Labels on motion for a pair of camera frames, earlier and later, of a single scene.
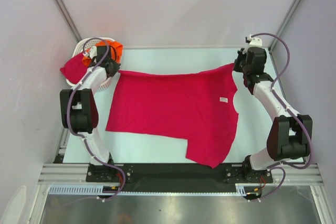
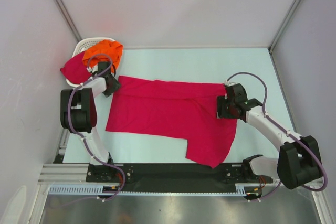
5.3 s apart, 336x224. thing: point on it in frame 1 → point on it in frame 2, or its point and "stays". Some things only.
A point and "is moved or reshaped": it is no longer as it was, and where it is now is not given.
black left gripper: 115,68 → 115,86
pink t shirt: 195,108 is moved or reshaped
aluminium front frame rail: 60,173 stays
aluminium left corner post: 61,6 stays
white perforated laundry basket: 83,45 stays
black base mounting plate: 177,177 stays
